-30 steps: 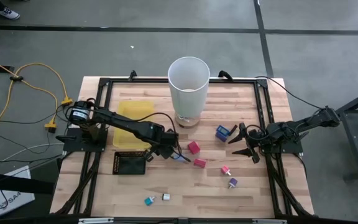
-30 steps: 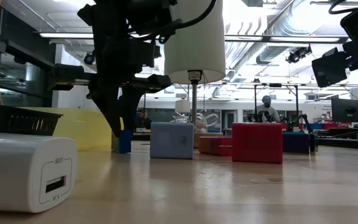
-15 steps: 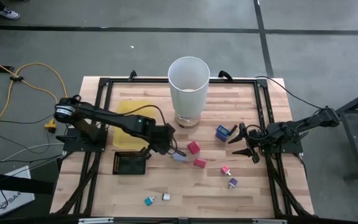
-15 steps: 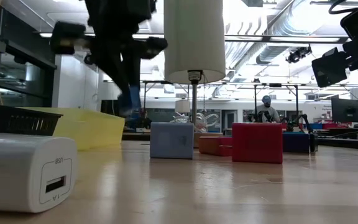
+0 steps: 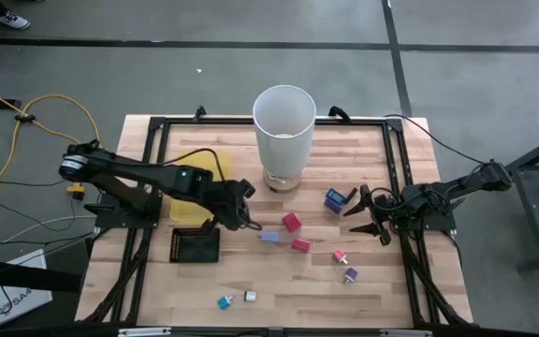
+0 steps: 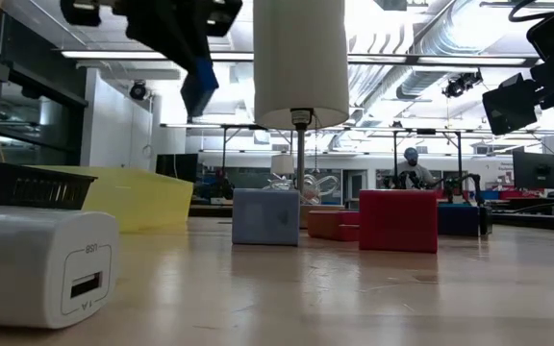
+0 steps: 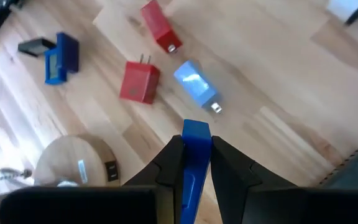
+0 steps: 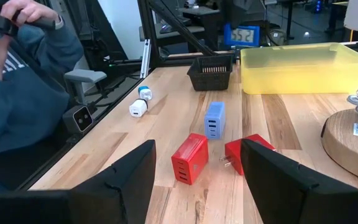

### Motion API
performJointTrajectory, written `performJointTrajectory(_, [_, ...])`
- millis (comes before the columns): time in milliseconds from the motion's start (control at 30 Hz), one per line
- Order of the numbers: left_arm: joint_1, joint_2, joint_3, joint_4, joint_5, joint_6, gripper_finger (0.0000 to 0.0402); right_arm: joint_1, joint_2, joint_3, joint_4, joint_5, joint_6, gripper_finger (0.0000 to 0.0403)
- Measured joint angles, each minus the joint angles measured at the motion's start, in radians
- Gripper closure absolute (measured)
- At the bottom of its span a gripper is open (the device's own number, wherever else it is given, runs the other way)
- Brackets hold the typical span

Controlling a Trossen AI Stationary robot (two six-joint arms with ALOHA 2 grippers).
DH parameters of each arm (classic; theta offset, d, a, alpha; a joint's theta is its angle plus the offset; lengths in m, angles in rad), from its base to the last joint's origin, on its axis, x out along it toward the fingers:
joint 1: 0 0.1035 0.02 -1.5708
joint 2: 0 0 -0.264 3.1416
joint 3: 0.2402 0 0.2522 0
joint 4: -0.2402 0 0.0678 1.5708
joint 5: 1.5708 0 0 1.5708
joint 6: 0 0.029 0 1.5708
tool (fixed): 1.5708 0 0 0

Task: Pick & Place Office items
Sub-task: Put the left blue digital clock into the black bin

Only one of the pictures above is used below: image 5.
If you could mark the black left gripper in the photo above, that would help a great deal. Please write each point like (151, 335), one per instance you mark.
(232, 206)

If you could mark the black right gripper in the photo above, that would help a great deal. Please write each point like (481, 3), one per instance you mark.
(407, 203)

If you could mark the black USB charger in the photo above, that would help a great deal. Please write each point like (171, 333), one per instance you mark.
(352, 194)

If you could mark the dark blue USB charger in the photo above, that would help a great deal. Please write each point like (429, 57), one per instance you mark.
(332, 208)

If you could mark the bright blue USB charger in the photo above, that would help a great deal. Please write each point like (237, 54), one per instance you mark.
(336, 196)

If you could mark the pink USB charger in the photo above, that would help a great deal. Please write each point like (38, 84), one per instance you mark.
(339, 255)

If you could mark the red USB wall charger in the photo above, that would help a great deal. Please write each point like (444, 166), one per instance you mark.
(301, 245)
(292, 222)

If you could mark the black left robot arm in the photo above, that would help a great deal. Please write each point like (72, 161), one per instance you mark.
(157, 175)

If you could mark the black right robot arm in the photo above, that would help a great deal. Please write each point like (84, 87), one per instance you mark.
(466, 185)

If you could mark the light blue USB charger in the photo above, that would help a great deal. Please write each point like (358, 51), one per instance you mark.
(270, 237)

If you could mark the black mesh basket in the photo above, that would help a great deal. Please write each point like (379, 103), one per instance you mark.
(199, 248)

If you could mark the purple USB charger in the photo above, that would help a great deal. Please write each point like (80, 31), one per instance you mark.
(351, 273)

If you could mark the yellow plastic bin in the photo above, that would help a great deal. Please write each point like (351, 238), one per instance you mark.
(213, 164)

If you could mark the white USB charger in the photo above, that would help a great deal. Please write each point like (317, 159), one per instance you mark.
(250, 296)

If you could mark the teal USB charger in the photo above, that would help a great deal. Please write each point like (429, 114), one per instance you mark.
(224, 303)

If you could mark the white shade table lamp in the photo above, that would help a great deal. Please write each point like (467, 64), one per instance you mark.
(283, 154)

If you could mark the black table clamp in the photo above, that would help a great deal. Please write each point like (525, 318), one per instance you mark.
(199, 113)
(339, 113)

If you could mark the yellow plug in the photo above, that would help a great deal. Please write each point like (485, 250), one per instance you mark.
(77, 189)

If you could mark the black metal stand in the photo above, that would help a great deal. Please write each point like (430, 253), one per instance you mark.
(538, 150)

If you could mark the black metal beam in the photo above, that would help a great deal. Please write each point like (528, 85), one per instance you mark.
(26, 276)

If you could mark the white printed box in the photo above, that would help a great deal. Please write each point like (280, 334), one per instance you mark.
(31, 299)

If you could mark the person's shoe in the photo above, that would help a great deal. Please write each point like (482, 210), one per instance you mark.
(14, 21)

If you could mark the black aluminium table frame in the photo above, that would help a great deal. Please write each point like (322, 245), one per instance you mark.
(213, 121)

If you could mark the silver frame bracket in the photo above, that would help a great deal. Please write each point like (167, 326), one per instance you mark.
(145, 332)
(405, 332)

